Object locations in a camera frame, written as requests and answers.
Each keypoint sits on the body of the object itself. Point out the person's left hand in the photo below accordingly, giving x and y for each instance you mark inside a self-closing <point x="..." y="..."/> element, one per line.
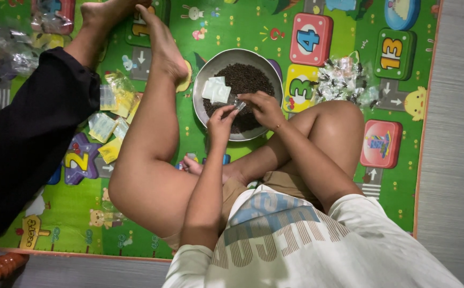
<point x="219" y="124"/>

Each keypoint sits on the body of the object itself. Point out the person's right hand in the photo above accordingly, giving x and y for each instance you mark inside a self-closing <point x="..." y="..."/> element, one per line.
<point x="267" y="108"/>

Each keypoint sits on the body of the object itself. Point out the small clear plastic sachet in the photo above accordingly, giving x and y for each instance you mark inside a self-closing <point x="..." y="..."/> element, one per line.
<point x="239" y="104"/>

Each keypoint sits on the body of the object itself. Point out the stack of white empty sachets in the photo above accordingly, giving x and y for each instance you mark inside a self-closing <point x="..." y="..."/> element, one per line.
<point x="216" y="91"/>

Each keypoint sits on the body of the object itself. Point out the heap of dark tea leaves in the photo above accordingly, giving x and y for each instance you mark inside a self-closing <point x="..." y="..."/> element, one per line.
<point x="252" y="78"/>

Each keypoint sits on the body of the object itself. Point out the round metal bowl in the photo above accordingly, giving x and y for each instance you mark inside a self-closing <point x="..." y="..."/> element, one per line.
<point x="216" y="64"/>

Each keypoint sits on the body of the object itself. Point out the tan shorts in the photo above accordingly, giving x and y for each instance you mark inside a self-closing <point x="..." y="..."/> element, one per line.
<point x="232" y="192"/>

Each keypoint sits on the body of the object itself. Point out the person's right leg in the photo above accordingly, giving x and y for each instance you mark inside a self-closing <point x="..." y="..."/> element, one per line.
<point x="336" y="128"/>

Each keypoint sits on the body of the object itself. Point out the person's left leg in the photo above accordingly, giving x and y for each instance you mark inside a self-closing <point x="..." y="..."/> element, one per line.
<point x="148" y="152"/>

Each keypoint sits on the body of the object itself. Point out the pile of filled clear sachets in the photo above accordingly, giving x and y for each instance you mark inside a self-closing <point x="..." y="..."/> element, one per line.
<point x="344" y="82"/>

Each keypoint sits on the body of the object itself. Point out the pile of yellow sachets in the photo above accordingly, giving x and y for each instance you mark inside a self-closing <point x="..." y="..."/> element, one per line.
<point x="114" y="120"/>

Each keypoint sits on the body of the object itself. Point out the colourful children's play mat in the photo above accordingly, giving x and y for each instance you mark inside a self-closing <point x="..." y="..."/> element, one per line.
<point x="392" y="120"/>

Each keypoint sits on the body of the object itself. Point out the crumpled clear plastic bag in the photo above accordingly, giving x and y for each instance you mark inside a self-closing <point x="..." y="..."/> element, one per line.
<point x="112" y="212"/>

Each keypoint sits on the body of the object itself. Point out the white printed shirt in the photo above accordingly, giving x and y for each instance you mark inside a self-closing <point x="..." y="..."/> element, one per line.
<point x="316" y="248"/>

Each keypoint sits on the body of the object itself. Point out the heap of clear plastic bags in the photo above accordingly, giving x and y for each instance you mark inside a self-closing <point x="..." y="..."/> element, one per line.
<point x="11" y="54"/>

